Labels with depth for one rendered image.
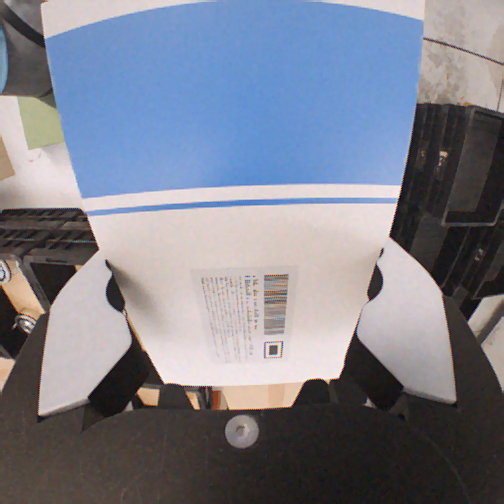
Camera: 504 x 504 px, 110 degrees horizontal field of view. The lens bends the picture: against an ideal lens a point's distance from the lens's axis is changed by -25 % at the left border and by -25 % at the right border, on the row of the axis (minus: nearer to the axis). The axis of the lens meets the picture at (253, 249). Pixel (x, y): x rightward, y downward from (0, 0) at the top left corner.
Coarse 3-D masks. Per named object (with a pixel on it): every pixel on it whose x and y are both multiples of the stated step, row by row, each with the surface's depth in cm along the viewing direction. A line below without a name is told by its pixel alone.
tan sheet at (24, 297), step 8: (16, 280) 48; (24, 280) 48; (8, 288) 49; (16, 288) 49; (24, 288) 49; (8, 296) 51; (16, 296) 51; (24, 296) 51; (32, 296) 51; (16, 304) 52; (24, 304) 52; (32, 304) 52; (40, 312) 54
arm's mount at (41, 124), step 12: (24, 108) 36; (36, 108) 36; (48, 108) 37; (24, 120) 37; (36, 120) 37; (48, 120) 38; (24, 132) 38; (36, 132) 39; (48, 132) 39; (60, 132) 39; (36, 144) 40; (48, 144) 40
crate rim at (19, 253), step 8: (0, 248) 33; (8, 248) 34; (16, 248) 34; (0, 256) 32; (8, 256) 32; (16, 256) 33; (24, 272) 34; (32, 288) 36; (40, 296) 37; (40, 304) 39; (0, 344) 47; (8, 352) 50
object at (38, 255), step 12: (36, 252) 33; (48, 252) 34; (60, 252) 34; (72, 252) 34; (84, 252) 35; (96, 252) 35; (24, 264) 34; (72, 264) 34; (84, 264) 34; (36, 276) 35; (48, 300) 38; (144, 384) 54; (156, 384) 54
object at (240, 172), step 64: (64, 0) 4; (128, 0) 5; (192, 0) 5; (256, 0) 5; (320, 0) 5; (384, 0) 5; (64, 64) 5; (128, 64) 6; (192, 64) 6; (256, 64) 6; (320, 64) 6; (384, 64) 6; (64, 128) 6; (128, 128) 7; (192, 128) 7; (256, 128) 7; (320, 128) 7; (384, 128) 7; (128, 192) 8; (192, 192) 8; (256, 192) 8; (320, 192) 8; (384, 192) 8; (128, 256) 9; (192, 256) 9; (256, 256) 9; (320, 256) 9; (192, 320) 11; (256, 320) 11; (320, 320) 11; (192, 384) 15; (256, 384) 15
